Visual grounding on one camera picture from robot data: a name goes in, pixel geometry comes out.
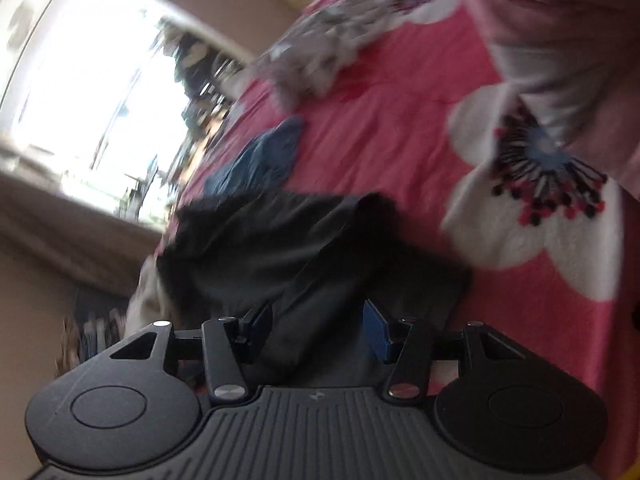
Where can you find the folded white fluffy blanket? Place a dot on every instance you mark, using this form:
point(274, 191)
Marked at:
point(150, 302)

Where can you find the pink quilt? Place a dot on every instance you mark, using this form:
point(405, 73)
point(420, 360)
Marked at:
point(575, 63)

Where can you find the black pants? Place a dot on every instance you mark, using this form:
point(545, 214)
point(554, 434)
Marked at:
point(315, 259)

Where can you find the light blue crumpled garment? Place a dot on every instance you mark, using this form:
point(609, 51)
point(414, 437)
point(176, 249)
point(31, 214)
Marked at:
point(265, 163)

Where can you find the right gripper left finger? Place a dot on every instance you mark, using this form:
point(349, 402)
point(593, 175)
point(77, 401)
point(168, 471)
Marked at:
point(228, 344)

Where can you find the pink floral bedspread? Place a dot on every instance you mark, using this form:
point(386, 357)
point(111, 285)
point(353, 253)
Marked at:
point(425, 119)

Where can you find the wheelchair loaded with clothes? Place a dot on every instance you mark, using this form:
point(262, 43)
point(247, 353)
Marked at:
point(202, 69)

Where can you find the white lilac crumpled garment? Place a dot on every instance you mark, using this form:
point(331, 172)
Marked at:
point(306, 60)

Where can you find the brown curtain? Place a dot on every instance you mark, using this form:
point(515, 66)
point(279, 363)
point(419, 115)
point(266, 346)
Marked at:
point(88, 245)

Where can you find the pile of folded clothes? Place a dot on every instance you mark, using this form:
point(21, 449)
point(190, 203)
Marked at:
point(97, 323)

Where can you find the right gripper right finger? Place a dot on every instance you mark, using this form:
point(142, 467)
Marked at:
point(404, 343)

